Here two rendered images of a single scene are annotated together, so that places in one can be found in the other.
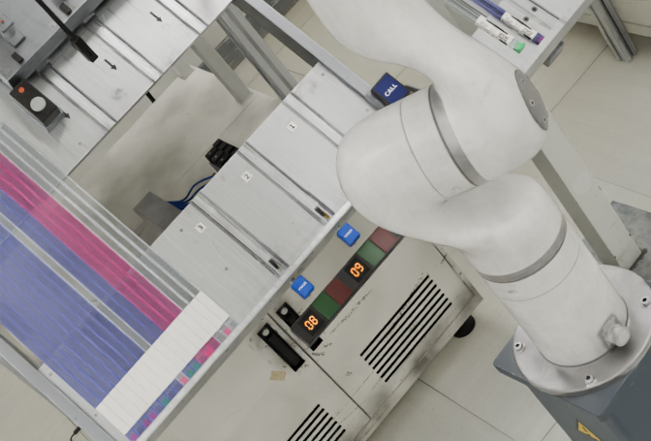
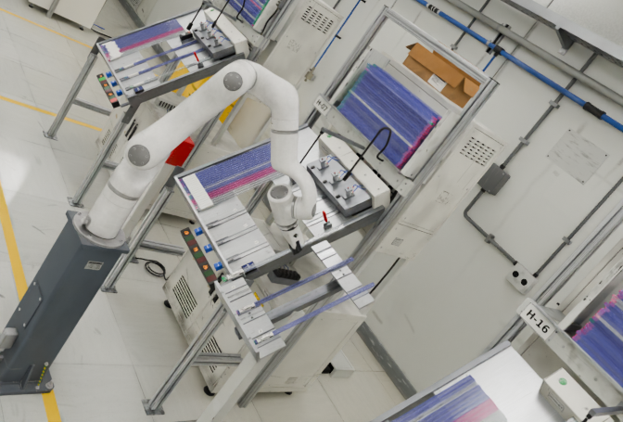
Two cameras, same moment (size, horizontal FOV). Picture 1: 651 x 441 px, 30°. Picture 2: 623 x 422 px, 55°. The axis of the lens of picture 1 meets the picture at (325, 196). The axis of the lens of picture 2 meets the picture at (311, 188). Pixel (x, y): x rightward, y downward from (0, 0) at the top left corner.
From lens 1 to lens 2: 2.03 m
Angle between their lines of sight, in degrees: 53
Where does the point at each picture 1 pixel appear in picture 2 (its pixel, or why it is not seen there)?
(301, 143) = (247, 243)
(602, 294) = (96, 213)
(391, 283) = (224, 337)
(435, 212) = not seen: hidden behind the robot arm
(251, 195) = (237, 225)
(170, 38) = not seen: hidden behind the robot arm
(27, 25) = (324, 172)
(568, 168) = (222, 394)
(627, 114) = not seen: outside the picture
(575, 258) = (106, 197)
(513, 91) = (138, 141)
